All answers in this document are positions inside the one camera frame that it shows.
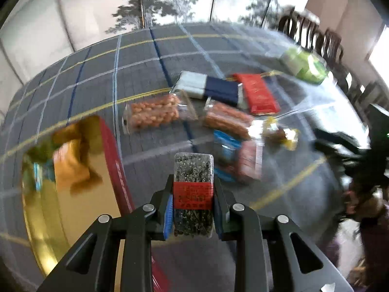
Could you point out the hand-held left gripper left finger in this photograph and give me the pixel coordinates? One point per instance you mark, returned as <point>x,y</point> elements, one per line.
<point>168,216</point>

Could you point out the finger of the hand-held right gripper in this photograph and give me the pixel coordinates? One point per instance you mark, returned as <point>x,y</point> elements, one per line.
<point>337,146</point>

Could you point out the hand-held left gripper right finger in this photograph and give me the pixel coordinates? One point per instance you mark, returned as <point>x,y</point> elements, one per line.
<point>219,219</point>

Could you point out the clear dark seed packet red label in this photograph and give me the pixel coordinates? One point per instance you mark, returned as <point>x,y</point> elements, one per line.
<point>193,167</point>

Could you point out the blue candy packet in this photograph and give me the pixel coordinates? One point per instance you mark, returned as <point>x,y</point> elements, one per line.
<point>225,146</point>

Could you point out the red gold tin box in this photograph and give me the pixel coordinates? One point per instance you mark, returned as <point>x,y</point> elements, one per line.
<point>76,210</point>

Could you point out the person's right hand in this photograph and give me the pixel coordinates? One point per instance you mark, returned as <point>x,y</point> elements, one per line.
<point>361,202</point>

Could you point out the dark wooden chair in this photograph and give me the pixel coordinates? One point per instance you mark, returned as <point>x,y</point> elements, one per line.
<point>361,94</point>
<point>307,27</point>

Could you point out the yellow wrapped candy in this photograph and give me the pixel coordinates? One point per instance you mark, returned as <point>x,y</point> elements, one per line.
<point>278,133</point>

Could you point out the pink snack packet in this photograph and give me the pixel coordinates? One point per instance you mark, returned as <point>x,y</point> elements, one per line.
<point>249,161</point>

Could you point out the green tissue pack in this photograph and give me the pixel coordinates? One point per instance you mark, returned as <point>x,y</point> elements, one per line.
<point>304,64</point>

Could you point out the red snack packet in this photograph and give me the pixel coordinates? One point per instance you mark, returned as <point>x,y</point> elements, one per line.
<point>258,92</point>

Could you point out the clear reddish brown snack packet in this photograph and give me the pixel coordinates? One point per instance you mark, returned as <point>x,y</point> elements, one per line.
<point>228,118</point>

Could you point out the clear peanut packet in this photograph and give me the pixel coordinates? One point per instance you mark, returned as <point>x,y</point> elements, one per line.
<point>155,112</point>

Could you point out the navy white snack packet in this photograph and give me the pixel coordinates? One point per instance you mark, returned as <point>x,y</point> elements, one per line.
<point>212,88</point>

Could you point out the grey plaid tablecloth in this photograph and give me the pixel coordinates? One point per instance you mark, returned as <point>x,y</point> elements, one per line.
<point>91,67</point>

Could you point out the painted folding screen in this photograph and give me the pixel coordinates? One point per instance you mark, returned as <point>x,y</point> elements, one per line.
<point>76,12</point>

